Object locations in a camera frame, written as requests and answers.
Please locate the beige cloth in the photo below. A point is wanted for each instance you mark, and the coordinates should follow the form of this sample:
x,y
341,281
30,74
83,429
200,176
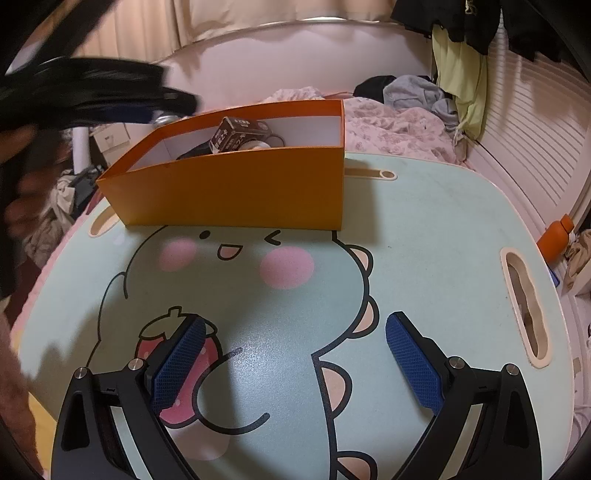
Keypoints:
x,y
579,263

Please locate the black clothing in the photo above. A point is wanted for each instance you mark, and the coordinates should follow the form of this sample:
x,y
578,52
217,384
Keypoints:
x,y
369,87

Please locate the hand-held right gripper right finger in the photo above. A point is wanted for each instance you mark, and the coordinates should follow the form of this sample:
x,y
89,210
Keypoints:
x,y
413,364

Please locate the orange bottle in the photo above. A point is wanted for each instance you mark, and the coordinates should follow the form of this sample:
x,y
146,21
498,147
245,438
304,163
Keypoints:
x,y
554,242

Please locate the black hanging jacket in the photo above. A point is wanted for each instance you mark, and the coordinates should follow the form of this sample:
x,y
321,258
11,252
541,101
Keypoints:
x,y
443,23

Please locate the pile of light clothes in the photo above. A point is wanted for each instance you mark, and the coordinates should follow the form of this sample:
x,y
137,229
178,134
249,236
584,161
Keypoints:
x,y
55,207

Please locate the white pole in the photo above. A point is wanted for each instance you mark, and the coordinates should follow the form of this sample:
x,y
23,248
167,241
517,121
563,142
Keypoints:
x,y
81,147

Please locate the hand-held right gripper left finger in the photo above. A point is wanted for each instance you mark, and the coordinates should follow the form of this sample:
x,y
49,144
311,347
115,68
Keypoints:
x,y
178,364

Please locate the white slatted panel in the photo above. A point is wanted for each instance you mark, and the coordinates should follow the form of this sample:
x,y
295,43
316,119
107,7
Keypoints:
x,y
531,129

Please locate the pink floral blanket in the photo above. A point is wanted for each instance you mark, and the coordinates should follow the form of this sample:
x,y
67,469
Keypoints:
x,y
392,129

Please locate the yellow-green hanging garment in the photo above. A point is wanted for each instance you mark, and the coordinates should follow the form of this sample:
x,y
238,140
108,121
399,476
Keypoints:
x,y
461,78

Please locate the brown printed carton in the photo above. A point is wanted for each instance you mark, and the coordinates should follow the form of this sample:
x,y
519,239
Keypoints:
x,y
231,134

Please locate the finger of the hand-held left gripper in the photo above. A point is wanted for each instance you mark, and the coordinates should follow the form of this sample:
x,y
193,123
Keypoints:
x,y
178,101

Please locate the person's left hand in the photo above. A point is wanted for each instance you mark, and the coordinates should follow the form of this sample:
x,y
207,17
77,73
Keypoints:
x,y
34,184

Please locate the orange cardboard box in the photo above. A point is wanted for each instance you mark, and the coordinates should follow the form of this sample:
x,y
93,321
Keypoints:
x,y
231,194

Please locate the beige curtain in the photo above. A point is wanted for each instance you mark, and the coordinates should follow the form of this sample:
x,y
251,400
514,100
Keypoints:
x,y
231,18

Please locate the grey clothing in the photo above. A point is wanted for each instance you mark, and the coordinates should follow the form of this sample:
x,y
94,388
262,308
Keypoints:
x,y
411,92

